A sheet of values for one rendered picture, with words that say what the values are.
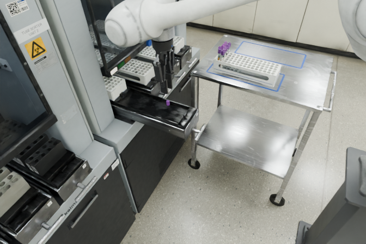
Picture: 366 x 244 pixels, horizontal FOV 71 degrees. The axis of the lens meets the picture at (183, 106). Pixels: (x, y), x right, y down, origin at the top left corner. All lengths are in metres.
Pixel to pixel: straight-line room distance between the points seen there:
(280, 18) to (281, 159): 1.93
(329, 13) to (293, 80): 1.91
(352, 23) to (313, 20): 2.69
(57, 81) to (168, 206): 1.11
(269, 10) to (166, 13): 2.57
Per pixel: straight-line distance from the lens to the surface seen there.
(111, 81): 1.18
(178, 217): 1.68
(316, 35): 3.23
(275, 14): 3.18
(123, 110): 1.11
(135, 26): 0.68
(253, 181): 1.84
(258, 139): 1.70
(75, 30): 0.90
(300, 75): 1.33
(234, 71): 1.26
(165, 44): 0.90
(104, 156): 1.05
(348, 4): 0.49
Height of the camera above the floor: 1.53
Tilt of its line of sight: 42 degrees down
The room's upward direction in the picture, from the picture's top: 2 degrees counter-clockwise
